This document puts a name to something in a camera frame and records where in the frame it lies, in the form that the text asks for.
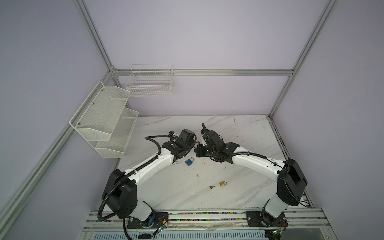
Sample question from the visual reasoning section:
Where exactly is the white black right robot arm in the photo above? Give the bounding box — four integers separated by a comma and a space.
195, 124, 308, 227

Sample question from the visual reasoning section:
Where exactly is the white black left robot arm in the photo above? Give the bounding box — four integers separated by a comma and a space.
97, 129, 197, 225

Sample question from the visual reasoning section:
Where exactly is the blue padlock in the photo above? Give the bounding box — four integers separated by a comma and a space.
185, 158, 195, 166

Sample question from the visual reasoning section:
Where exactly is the white mesh two-tier shelf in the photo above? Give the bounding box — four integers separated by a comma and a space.
69, 82, 139, 159

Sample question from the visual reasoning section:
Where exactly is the white wire basket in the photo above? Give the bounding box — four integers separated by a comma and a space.
126, 65, 174, 97

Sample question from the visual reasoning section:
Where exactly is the aluminium cage frame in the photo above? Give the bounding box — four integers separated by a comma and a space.
1, 1, 338, 239

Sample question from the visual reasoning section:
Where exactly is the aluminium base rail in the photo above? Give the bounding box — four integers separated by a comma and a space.
80, 208, 337, 240

